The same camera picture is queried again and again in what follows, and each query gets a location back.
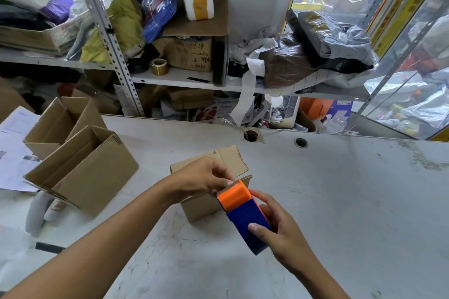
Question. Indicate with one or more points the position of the person's right forearm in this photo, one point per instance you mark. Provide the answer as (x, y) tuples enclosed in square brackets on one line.
[(315, 279)]

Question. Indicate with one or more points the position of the black tape strip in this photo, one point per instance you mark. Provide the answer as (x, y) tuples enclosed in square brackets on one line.
[(49, 248)]

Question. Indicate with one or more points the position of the large open cardboard box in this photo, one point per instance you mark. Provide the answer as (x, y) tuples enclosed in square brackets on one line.
[(94, 176)]

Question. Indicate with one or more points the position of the yellow-green woven bag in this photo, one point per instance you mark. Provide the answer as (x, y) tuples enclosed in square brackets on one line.
[(122, 22)]

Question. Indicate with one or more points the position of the white printed paper sheets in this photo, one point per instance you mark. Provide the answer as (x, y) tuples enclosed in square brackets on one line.
[(15, 148)]

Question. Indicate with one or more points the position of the cardboard tray box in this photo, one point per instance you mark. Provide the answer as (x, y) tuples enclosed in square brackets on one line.
[(42, 37)]

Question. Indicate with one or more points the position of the brown tape roll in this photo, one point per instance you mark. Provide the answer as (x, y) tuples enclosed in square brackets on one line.
[(159, 66)]

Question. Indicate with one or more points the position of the blue box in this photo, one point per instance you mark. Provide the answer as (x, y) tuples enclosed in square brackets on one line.
[(342, 107)]

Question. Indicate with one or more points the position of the blue and orange tape dispenser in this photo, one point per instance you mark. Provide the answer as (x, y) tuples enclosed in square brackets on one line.
[(245, 218)]

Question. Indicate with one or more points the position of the white label backing strip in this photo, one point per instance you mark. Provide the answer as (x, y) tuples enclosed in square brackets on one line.
[(247, 92)]

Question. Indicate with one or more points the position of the white plastic tube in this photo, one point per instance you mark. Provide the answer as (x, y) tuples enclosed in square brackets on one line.
[(35, 213), (56, 209)]

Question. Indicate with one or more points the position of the brown wrapped package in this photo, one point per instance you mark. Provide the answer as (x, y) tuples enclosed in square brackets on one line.
[(286, 67)]

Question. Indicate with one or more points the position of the orange box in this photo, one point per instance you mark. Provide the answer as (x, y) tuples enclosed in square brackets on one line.
[(315, 107)]

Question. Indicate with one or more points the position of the person's right hand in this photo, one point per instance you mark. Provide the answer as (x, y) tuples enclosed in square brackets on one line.
[(286, 235)]

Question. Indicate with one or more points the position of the printed leaflet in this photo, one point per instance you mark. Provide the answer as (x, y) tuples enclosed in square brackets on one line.
[(215, 111)]

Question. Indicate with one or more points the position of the grey plastic mailer bags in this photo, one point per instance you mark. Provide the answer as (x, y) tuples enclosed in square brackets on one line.
[(333, 39)]

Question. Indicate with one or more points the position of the blue plastic bag bundle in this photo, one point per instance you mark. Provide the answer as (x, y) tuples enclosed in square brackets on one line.
[(159, 8)]

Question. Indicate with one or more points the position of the grey metal shelf rack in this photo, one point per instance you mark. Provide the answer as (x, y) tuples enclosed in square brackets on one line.
[(115, 50)]

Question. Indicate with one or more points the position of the white plastic container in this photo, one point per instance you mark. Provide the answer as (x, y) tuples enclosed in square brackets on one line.
[(284, 114)]

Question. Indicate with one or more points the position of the black tape roll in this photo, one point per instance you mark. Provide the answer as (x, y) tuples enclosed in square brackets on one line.
[(138, 65)]

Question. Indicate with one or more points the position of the flat cardboard box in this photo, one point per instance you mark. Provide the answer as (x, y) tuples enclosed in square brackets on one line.
[(189, 98)]

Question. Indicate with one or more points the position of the handwritten cardboard box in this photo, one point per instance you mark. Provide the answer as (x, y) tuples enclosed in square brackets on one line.
[(191, 50)]

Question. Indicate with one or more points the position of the person's left thumb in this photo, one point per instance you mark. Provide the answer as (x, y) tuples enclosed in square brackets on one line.
[(218, 191)]

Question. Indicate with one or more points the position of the person's left forearm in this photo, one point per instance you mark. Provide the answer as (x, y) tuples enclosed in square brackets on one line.
[(105, 239)]

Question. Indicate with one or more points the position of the yellow striped shelf post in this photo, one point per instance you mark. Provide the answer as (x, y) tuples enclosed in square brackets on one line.
[(403, 8)]

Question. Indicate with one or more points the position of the person's right thumb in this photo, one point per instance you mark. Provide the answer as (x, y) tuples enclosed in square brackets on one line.
[(259, 230)]

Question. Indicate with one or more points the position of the purple plastic bag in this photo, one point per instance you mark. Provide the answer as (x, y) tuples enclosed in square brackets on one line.
[(58, 8)]

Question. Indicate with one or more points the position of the small cardboard box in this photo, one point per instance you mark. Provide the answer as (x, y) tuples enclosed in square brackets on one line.
[(200, 206)]

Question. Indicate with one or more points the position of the person's left hand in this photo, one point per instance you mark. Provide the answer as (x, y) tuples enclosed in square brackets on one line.
[(196, 178)]

